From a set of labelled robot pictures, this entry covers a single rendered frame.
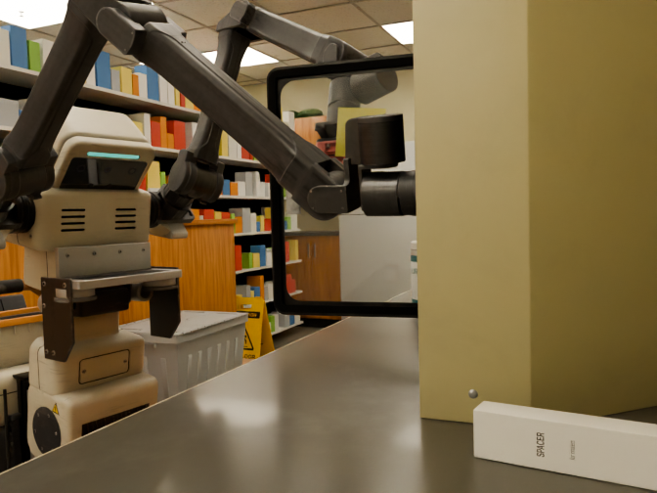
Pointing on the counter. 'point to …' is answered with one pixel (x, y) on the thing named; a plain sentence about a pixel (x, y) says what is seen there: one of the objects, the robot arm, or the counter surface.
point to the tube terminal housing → (536, 204)
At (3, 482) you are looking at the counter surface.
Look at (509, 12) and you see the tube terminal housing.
